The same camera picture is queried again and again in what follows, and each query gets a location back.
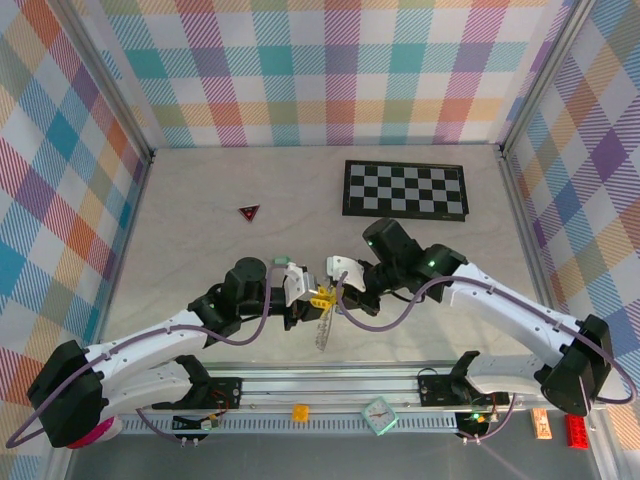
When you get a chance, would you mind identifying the black white chessboard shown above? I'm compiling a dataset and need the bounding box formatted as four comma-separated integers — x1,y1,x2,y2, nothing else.
341,159,471,224

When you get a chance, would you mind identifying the teal square clock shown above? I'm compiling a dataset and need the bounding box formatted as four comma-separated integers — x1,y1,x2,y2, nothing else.
360,395,399,435

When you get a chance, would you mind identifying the pink dome lid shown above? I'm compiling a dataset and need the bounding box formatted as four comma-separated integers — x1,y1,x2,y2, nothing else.
67,417,123,450

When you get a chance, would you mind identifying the red toy brick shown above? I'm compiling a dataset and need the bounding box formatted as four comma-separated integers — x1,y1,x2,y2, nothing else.
564,413,591,450

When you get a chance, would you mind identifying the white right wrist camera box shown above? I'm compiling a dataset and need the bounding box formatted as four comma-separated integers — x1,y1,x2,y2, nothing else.
325,255,369,292

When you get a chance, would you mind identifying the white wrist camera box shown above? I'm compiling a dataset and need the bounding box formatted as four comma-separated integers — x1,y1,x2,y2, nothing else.
325,255,369,292
283,262,321,304

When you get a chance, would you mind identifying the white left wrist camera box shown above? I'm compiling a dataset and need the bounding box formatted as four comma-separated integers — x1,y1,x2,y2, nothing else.
283,262,321,304

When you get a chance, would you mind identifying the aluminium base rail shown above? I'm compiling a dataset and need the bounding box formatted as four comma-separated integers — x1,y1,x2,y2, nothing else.
64,360,606,417

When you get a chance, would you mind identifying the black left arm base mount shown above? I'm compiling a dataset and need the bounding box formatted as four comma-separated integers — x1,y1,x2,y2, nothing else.
152,377,244,410

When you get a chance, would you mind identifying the grey slotted cable tray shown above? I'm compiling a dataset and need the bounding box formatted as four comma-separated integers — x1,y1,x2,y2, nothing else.
119,417,461,436

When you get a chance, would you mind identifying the aluminium side rail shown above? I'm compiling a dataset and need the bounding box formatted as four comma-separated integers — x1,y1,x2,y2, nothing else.
496,148,575,364
87,149,156,374

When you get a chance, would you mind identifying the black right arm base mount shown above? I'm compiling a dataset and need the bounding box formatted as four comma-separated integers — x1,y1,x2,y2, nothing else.
417,374,511,407

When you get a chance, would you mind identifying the aluminium frame post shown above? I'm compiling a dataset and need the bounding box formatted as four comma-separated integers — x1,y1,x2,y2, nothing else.
47,447,76,480
498,0,597,159
59,0,156,164
588,414,624,480

